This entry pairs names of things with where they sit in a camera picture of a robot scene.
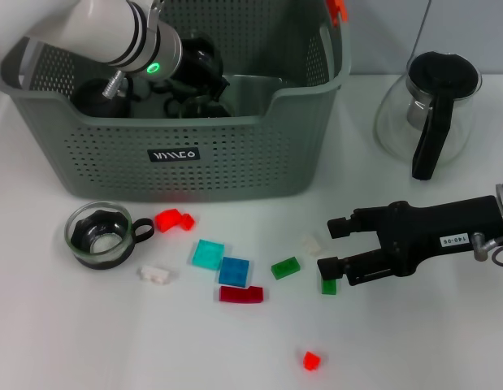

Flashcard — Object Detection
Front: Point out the left arm connector cable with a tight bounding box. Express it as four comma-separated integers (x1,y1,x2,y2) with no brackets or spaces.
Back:
102,68,175,105

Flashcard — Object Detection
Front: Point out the grey-green perforated plastic storage bin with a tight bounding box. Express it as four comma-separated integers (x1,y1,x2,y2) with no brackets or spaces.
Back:
0,0,353,203

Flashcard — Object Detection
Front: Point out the bright orange-red toy brick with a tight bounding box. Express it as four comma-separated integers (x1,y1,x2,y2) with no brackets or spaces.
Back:
154,208,183,233

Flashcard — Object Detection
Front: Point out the black clay teapot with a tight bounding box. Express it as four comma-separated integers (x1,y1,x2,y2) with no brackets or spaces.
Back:
72,79,132,119

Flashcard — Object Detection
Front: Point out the dark red long toy brick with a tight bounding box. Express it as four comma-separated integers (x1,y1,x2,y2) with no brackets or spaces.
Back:
219,285,265,305

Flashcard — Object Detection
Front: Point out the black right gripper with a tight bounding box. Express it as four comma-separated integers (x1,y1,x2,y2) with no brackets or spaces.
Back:
317,194,503,288

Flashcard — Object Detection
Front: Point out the blue square toy brick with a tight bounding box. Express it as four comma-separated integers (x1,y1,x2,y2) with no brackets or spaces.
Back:
218,256,251,286

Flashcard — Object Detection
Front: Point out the glass teacup with black sleeve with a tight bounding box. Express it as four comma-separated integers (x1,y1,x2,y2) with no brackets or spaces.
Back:
165,93,235,119
63,201,155,271

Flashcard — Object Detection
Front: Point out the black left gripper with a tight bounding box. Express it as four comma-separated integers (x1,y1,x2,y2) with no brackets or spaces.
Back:
169,36,231,102

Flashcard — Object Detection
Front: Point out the glass teapot with black handle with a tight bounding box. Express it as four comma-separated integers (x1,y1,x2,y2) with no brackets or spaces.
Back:
373,50,483,180

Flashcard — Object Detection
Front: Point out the teal square toy plate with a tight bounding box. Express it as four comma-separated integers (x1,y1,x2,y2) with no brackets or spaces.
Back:
190,238,227,271

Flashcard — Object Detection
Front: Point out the arm connector cable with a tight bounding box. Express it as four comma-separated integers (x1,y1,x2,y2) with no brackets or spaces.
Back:
471,231,503,272
102,68,175,105

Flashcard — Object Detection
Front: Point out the white toy brick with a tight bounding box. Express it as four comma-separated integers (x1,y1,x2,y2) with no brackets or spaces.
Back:
301,233,332,256
137,265,171,286

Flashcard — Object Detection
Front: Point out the right arm connector cable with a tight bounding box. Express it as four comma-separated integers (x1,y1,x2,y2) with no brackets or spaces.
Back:
471,231,503,272

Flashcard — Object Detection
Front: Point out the small orange-red toy brick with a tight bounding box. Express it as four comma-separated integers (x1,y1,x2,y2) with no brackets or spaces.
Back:
302,351,322,371

